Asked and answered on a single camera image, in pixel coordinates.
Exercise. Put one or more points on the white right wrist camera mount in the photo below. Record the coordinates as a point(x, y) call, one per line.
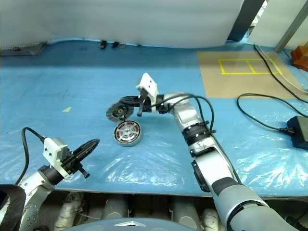
point(149, 85)

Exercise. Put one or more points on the aluminium frame post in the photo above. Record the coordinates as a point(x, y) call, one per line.
point(288, 31)

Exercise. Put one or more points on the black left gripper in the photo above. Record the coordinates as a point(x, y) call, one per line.
point(72, 166)

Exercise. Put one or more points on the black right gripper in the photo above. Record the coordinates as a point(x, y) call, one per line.
point(142, 108)

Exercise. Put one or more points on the black cloth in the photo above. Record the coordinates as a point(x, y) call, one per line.
point(10, 207)

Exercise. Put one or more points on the blue plastic table sheet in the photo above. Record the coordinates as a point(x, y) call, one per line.
point(72, 77)

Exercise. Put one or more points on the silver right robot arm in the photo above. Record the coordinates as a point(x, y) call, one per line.
point(209, 163)

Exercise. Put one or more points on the orange brown block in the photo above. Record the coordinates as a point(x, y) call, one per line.
point(299, 57)

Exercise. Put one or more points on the finned grey motor cover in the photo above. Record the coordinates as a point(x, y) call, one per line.
point(115, 111)

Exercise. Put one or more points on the grey pipe under table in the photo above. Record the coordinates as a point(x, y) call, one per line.
point(185, 209)
point(115, 207)

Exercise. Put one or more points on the small yellow tape piece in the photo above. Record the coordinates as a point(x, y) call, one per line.
point(67, 109)

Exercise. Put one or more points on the dark blue frame post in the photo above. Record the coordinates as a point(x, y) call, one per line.
point(240, 24)

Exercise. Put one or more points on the copper wound motor stator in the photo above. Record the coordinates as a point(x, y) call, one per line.
point(128, 144)

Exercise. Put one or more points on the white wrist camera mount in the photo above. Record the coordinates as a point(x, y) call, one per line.
point(149, 85)
point(54, 154)

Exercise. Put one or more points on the white foam backdrop sheet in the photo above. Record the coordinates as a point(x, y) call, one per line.
point(120, 19)

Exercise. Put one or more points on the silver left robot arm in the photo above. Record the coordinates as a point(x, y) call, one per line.
point(31, 199)

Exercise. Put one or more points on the white wrapped pipe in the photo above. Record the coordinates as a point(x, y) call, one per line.
point(67, 209)
point(209, 220)

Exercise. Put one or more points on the small black clip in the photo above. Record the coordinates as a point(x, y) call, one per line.
point(103, 44)
point(115, 44)

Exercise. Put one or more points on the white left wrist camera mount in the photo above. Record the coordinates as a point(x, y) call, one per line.
point(54, 154)

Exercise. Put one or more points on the grey robot torso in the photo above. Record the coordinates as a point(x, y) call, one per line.
point(130, 225)

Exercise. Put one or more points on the brown cardboard mat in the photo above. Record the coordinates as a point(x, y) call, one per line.
point(240, 84)

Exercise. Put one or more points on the black power adapter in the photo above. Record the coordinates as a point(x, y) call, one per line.
point(298, 132)

